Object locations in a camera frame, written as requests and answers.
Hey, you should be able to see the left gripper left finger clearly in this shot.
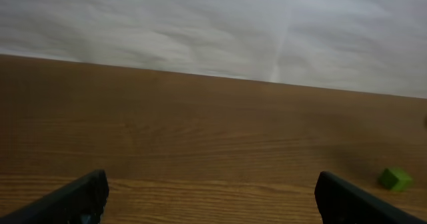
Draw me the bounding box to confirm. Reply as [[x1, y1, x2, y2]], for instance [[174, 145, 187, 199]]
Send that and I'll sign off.
[[0, 169, 110, 224]]

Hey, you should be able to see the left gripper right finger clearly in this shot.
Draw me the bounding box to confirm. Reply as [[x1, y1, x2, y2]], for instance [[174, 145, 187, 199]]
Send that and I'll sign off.
[[314, 171, 427, 224]]

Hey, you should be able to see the green cube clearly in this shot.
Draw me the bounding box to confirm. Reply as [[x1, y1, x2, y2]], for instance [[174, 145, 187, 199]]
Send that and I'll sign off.
[[378, 167, 415, 193]]

